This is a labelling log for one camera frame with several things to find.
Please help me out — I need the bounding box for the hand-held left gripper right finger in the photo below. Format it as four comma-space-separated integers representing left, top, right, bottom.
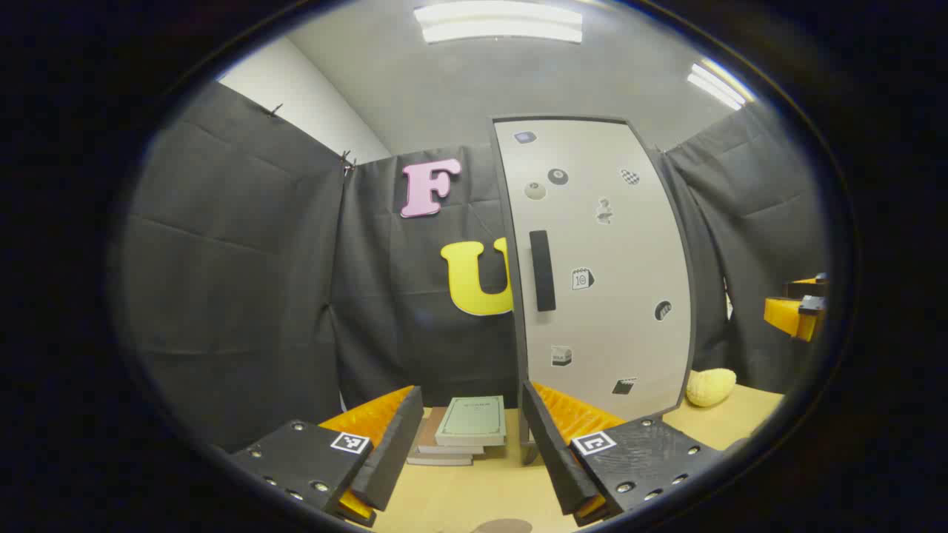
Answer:
521, 380, 725, 528

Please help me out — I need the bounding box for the yellow sponge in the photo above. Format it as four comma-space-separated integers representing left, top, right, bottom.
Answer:
685, 368, 738, 408

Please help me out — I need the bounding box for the black backdrop cloth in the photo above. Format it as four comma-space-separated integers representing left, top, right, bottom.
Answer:
118, 80, 829, 454

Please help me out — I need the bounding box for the large rectangular ceiling light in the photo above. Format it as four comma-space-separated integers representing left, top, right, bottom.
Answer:
413, 0, 584, 44

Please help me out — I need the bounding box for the grey cabinet door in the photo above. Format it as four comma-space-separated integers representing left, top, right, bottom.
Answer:
493, 117, 695, 423

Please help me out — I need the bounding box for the black door handle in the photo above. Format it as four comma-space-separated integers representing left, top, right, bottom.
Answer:
529, 229, 557, 312

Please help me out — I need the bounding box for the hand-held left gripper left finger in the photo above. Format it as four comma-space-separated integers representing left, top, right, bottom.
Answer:
231, 385, 424, 528

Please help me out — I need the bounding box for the narrow ceiling light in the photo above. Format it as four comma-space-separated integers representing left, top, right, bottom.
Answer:
687, 59, 756, 110

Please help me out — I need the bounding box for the grey book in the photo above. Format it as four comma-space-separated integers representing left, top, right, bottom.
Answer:
406, 450, 475, 467

